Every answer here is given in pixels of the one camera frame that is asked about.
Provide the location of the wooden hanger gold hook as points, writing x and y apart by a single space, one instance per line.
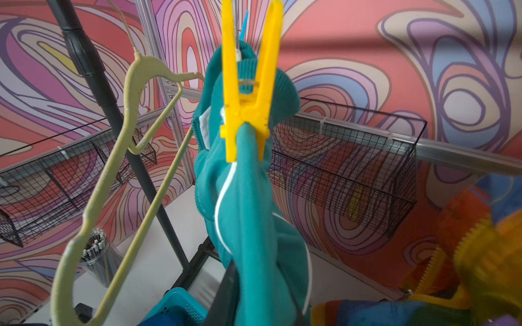
142 70

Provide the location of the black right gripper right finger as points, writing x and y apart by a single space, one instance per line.
294 309

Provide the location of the teal plastic basket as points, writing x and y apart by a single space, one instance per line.
180 301

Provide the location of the multicolour patchwork jacket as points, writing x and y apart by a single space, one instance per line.
473 276

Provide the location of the cup of pencils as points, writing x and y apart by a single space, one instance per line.
100 258

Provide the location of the teal green jacket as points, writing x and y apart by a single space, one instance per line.
242 219

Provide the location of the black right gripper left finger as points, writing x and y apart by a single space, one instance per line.
223 311

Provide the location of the small black wire basket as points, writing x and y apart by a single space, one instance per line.
361 171

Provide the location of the black clothes rack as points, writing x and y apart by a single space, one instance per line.
89 64

